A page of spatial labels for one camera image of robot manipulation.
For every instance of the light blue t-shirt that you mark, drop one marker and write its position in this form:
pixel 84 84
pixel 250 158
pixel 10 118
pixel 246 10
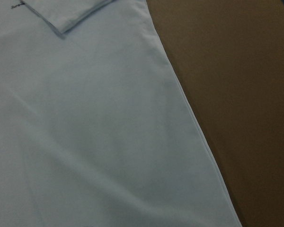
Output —
pixel 95 128

